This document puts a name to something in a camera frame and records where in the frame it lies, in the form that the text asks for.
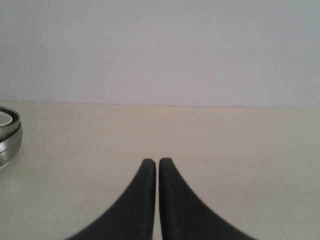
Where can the ribbed stainless steel bowl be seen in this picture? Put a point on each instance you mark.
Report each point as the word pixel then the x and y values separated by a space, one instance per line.
pixel 10 122

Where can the smooth stainless steel bowl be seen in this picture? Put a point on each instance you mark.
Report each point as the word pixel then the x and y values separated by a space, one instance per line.
pixel 10 146

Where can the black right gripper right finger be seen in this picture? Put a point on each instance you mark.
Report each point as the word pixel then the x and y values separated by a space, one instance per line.
pixel 183 215

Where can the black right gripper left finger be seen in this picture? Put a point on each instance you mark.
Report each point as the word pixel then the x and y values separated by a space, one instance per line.
pixel 131 217

